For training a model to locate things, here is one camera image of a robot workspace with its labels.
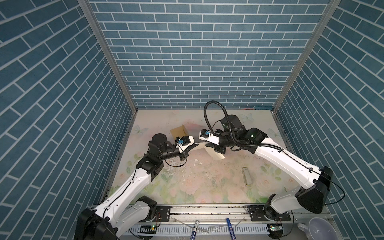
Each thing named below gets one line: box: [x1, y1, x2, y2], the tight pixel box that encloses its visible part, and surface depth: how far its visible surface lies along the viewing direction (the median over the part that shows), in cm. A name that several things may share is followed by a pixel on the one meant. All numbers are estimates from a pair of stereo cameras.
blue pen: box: [226, 217, 236, 240], surface depth 70 cm
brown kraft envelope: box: [170, 124, 188, 141], surface depth 111 cm
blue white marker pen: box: [190, 220, 200, 240], surface depth 70 cm
